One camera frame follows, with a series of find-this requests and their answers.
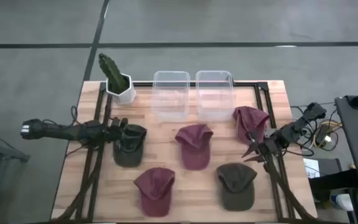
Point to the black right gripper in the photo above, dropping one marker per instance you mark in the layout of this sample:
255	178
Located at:
269	140

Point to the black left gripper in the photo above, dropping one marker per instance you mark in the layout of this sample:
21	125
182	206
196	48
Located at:
117	130

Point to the maroon cap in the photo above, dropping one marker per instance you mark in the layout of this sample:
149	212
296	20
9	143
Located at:
154	193
250	119
194	146

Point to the dark green cap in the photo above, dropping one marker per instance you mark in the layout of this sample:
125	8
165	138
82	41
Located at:
236	186
130	152

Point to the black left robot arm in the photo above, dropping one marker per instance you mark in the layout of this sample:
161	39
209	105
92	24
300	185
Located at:
61	132

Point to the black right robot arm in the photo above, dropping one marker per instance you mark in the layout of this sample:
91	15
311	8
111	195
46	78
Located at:
294	127

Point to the white hexagonal plant pot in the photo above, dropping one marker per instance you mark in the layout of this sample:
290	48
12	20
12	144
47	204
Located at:
126	97

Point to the white paper sheet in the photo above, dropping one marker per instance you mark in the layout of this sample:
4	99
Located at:
311	168

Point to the green cactus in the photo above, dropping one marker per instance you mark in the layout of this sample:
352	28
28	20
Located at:
112	73

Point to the clear plastic bin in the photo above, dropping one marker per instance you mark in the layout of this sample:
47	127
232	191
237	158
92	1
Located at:
171	102
214	102

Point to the black power adapter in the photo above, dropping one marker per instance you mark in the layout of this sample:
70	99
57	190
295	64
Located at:
322	133

